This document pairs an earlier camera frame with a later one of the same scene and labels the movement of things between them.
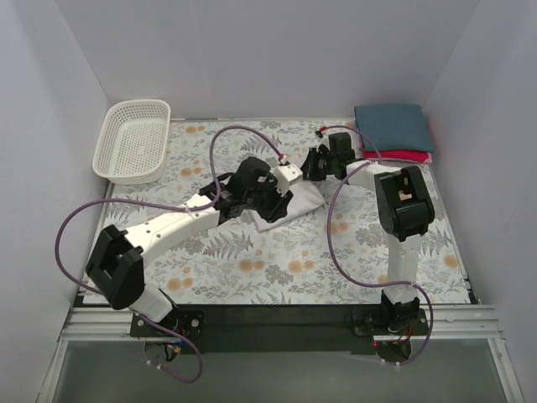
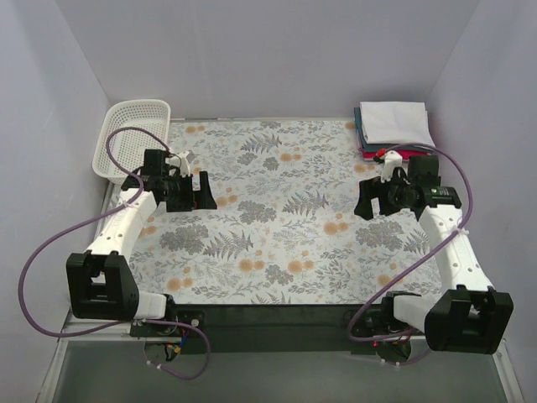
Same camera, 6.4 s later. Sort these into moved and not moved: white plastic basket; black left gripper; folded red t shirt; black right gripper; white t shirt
Moved: white t shirt; black left gripper; black right gripper
Not moved: folded red t shirt; white plastic basket
